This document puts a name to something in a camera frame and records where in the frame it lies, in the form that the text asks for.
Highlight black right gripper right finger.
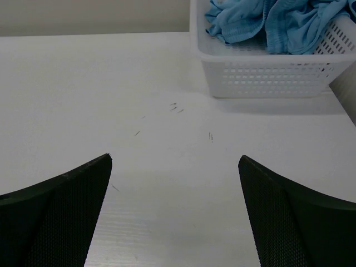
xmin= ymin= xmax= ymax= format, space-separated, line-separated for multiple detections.
xmin=238 ymin=155 xmax=355 ymax=266

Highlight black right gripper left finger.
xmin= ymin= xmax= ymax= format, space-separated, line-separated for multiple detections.
xmin=1 ymin=154 xmax=112 ymax=266

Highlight light blue shorts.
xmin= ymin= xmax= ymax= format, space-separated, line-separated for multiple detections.
xmin=205 ymin=0 xmax=355 ymax=55

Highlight white plastic basket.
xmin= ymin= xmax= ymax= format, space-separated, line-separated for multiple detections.
xmin=190 ymin=1 xmax=355 ymax=98

